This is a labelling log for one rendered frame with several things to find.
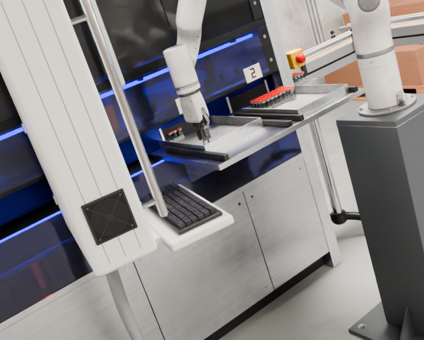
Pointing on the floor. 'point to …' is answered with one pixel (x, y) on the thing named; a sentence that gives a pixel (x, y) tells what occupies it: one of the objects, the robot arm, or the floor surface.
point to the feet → (344, 216)
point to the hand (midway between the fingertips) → (203, 133)
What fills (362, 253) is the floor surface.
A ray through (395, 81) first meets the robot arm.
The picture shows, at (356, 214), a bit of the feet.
